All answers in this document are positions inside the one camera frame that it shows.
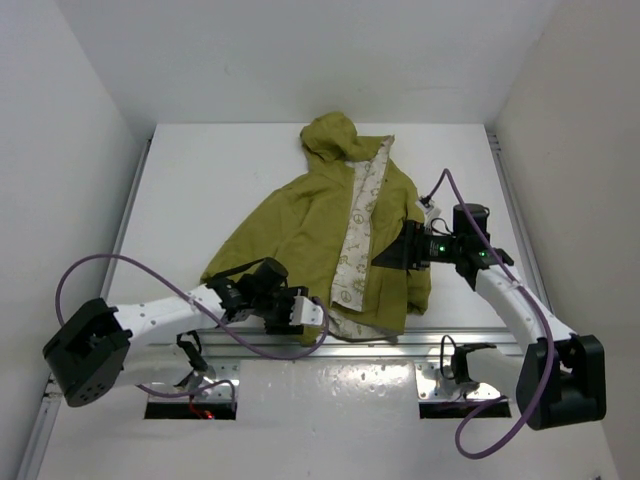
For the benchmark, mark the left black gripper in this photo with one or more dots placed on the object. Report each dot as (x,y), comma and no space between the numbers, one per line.
(282,325)

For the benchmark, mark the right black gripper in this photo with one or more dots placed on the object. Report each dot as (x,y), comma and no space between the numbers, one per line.
(407,251)

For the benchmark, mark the olive green hooded jacket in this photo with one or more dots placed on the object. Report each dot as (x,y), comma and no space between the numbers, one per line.
(327,225)

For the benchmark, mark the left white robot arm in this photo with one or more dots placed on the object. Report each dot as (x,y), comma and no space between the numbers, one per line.
(156,344)

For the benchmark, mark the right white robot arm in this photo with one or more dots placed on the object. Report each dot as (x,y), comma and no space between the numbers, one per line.
(561,375)

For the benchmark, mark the white front cover panel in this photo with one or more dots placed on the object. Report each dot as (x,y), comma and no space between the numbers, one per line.
(307,420)

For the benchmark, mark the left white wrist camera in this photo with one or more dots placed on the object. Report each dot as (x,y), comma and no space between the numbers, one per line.
(306,312)

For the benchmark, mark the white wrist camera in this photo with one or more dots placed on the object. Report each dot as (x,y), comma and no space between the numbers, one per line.
(306,312)
(430,210)

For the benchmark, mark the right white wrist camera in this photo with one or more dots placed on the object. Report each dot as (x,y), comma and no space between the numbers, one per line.
(430,210)

